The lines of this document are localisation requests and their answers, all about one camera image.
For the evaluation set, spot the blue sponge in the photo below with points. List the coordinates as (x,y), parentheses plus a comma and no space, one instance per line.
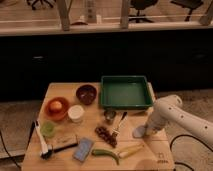
(83,149)

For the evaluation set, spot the egg in orange bowl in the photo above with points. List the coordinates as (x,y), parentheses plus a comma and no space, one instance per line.
(55,106)

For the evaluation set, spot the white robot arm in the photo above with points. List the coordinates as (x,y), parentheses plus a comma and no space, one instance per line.
(169,109)

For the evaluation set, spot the wooden block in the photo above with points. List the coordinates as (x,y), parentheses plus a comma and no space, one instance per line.
(64,141)

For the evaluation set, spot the blue-grey towel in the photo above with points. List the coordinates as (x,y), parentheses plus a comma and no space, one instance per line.
(139,132)

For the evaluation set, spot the brown grape bunch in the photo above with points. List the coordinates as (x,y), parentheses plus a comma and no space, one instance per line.
(104,133)

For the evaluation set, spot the white handled brush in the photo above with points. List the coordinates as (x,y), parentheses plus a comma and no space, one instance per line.
(44,146)

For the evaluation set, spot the metal spoon black handle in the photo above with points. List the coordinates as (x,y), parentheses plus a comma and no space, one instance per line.
(116,130)

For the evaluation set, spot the green plastic cup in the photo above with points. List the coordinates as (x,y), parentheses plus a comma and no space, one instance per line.
(48,129)

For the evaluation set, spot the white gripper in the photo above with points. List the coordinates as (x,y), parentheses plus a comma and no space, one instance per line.
(156,122)

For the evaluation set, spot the orange bowl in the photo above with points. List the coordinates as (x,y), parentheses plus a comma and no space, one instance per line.
(57,116)

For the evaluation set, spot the black handled knife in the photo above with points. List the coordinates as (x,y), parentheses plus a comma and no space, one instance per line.
(51,150)

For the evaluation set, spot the white cup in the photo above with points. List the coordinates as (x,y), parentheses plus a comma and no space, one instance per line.
(76,113)

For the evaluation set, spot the green plastic tray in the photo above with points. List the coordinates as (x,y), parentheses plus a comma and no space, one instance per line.
(125,92)

